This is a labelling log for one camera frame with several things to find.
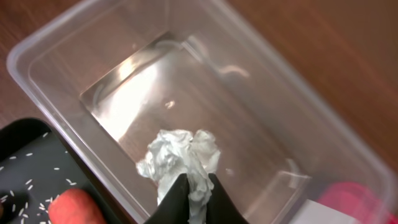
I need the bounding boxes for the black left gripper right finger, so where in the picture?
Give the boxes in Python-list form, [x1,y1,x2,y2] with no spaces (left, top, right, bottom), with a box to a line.
[206,174,248,224]

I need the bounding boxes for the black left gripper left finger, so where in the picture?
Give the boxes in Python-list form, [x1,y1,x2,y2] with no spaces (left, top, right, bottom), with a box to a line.
[145,174,190,224]

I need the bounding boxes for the white tissue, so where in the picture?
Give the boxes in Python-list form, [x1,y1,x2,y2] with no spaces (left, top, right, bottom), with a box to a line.
[136,129,221,224]

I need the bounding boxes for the black food waste tray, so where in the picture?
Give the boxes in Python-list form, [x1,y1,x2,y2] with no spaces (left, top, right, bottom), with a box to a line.
[1,118,128,223]

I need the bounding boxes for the orange carrot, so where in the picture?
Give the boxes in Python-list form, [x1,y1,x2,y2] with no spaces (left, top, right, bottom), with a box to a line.
[49,189,106,224]

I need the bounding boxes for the red plastic tray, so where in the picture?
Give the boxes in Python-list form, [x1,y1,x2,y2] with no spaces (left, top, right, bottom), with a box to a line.
[317,182,383,224]

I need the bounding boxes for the clear plastic bin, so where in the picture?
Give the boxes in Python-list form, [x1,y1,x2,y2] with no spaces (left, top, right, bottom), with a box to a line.
[7,1,397,223]

